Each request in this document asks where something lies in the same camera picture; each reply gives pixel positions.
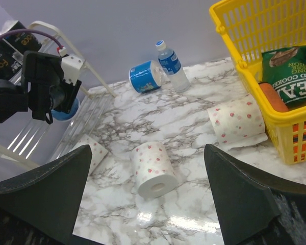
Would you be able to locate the floral roll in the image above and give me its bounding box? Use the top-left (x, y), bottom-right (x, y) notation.
top-left (71, 134), bottom-right (108, 176)
top-left (207, 94), bottom-right (268, 151)
top-left (131, 141), bottom-right (178, 199)

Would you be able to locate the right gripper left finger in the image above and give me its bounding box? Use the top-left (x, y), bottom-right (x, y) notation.
top-left (0, 145), bottom-right (92, 244)

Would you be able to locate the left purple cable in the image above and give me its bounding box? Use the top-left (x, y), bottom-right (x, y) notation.
top-left (0, 28), bottom-right (64, 52)

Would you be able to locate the clear water bottle blue label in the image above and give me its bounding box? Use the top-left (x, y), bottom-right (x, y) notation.
top-left (156, 40), bottom-right (190, 92)

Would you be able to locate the black roll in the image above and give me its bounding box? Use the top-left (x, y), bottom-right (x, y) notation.
top-left (0, 43), bottom-right (20, 80)
top-left (2, 20), bottom-right (42, 54)

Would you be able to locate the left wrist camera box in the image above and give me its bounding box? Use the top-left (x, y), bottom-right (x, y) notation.
top-left (57, 46), bottom-right (85, 86)

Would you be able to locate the blue roll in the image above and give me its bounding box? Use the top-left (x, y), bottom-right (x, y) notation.
top-left (50, 97), bottom-right (80, 121)
top-left (129, 60), bottom-right (163, 93)

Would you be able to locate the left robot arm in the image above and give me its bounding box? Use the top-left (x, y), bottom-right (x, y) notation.
top-left (0, 51), bottom-right (83, 125)

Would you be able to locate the white metal shelf rack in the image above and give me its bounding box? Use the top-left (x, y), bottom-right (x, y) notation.
top-left (0, 20), bottom-right (116, 169)

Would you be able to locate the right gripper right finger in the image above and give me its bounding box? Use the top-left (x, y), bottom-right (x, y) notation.
top-left (204, 144), bottom-right (306, 244)

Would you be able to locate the orange snack packet in basket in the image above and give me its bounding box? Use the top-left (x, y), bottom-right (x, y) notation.
top-left (259, 82), bottom-right (289, 112)

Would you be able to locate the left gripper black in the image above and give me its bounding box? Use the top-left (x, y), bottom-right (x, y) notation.
top-left (21, 51), bottom-right (82, 124)

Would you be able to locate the green snack bag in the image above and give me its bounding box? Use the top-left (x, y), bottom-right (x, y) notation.
top-left (262, 45), bottom-right (306, 109)

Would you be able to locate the yellow plastic shopping basket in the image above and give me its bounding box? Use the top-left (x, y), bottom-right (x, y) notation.
top-left (209, 0), bottom-right (306, 165)

